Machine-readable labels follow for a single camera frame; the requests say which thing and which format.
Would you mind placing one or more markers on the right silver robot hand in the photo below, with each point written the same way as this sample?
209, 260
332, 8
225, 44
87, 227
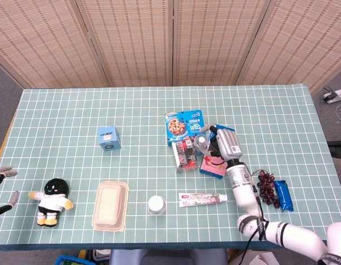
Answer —
228, 143

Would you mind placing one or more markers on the clear plastic tube with cap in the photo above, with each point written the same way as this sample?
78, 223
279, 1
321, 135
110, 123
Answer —
201, 140

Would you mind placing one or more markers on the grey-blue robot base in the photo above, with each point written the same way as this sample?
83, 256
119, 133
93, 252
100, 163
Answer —
165, 258

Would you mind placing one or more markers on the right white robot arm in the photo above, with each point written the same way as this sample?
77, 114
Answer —
242, 190

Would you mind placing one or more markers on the floral toothpaste tube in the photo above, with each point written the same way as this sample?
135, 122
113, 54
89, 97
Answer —
201, 199

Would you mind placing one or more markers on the pink and blue Oreo box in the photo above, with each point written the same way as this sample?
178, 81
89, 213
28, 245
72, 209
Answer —
212, 168

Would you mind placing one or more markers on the clear plastic jar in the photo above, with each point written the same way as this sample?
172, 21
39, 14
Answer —
196, 147

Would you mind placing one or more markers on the clear box with red caps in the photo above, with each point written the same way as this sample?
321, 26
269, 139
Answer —
184, 154

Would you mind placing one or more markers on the blue chocolate chip cookie box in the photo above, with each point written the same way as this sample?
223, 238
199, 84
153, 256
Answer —
177, 127

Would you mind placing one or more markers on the black-headed plush doll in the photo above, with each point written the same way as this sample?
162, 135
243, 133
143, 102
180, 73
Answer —
53, 201

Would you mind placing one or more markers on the dark red grape bunch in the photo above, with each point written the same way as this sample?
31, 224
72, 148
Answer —
265, 190

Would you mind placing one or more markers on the blue snack packet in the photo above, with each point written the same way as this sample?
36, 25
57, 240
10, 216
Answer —
283, 196

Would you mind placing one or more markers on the paper cup with blue butterfly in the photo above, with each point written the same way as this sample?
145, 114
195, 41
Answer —
156, 204

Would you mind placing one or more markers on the green checked tablecloth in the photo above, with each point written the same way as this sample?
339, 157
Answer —
76, 116

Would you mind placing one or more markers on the woven bamboo screen panel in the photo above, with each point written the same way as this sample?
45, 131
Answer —
214, 41
132, 41
305, 41
35, 41

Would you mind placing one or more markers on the black floor equipment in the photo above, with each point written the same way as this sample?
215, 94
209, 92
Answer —
337, 149

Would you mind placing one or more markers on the blue plastic crate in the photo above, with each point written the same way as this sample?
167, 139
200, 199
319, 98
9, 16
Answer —
69, 260

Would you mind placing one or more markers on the beige lidded lunch container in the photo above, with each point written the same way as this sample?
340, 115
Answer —
109, 204

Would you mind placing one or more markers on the small blue speaker box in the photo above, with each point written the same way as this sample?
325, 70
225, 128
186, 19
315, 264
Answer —
108, 136

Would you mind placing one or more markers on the white power strip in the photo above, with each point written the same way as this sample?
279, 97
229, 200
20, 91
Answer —
338, 95

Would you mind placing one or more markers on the small white box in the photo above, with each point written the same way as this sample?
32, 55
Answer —
101, 255

